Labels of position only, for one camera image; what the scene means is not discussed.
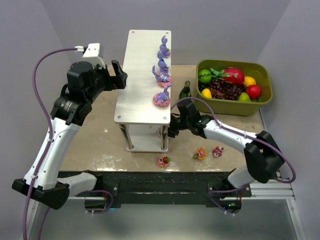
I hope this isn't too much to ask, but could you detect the pink yellow bear toy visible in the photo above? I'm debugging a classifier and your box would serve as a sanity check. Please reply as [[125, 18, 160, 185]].
[[192, 147, 207, 160]]

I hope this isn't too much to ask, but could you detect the purple bunny with blue bow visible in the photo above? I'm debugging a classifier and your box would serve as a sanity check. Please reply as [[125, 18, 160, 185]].
[[157, 58, 170, 73]]

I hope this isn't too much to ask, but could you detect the purple bunny with strawberry cake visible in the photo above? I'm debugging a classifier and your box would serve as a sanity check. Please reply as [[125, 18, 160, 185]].
[[157, 35, 171, 59]]

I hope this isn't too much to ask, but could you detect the red white strawberry toy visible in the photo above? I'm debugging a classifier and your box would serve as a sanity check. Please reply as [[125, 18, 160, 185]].
[[157, 127, 162, 138]]

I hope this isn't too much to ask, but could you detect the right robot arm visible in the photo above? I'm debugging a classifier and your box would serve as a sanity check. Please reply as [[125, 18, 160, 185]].
[[168, 98, 285, 192]]

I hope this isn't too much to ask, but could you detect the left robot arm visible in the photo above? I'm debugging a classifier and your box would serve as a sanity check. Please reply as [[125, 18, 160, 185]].
[[12, 60, 128, 210]]

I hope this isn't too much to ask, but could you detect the white two-tier shelf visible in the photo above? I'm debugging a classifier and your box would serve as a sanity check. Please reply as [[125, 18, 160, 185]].
[[114, 29, 172, 153]]

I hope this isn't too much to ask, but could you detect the pink strawberry donut toy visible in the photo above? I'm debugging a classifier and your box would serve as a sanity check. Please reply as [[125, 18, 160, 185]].
[[156, 156, 171, 167]]

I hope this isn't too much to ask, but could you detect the green glass bottle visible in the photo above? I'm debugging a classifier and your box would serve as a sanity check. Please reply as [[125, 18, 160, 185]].
[[179, 80, 191, 99]]

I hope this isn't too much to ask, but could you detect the yellow toy mango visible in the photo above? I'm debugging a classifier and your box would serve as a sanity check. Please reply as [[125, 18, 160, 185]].
[[201, 88, 212, 99]]

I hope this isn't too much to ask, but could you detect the red pink bear toy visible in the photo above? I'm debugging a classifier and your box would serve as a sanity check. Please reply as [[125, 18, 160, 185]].
[[212, 146, 224, 158]]

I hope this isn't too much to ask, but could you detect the purple toy grape bunch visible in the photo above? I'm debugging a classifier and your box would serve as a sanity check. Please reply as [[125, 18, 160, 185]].
[[198, 78, 247, 101]]

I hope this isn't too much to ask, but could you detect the green toy lime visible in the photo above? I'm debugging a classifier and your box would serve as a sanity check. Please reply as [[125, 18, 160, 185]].
[[198, 69, 212, 84]]

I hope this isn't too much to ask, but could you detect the olive green plastic bin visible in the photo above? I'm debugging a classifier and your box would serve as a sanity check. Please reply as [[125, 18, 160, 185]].
[[196, 59, 273, 116]]

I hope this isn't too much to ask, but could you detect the green toy apple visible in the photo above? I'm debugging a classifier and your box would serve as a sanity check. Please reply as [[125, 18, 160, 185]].
[[237, 92, 251, 103]]

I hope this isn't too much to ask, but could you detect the red toy dragon fruit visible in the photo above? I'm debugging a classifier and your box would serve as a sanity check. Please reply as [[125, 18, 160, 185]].
[[210, 67, 245, 85]]

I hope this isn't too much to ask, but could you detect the yellow toy lemon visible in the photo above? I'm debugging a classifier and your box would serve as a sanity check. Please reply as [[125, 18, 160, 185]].
[[243, 76, 257, 87]]

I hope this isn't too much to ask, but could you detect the red toy apple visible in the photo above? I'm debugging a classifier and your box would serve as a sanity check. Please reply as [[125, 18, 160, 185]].
[[246, 84, 262, 100]]

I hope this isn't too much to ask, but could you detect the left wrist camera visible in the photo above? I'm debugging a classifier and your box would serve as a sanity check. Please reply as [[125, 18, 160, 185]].
[[75, 43, 106, 69]]

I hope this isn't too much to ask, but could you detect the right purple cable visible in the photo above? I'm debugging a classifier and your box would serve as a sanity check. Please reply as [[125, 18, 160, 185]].
[[170, 96, 297, 216]]

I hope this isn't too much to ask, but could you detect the purple cable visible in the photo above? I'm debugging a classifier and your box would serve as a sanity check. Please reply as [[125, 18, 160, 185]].
[[21, 47, 115, 240], [170, 96, 297, 216]]

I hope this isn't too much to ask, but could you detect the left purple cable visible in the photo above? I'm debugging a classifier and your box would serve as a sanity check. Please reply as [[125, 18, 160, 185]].
[[21, 47, 115, 240]]

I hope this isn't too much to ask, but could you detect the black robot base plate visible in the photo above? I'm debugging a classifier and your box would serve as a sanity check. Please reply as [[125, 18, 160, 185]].
[[58, 170, 252, 210]]

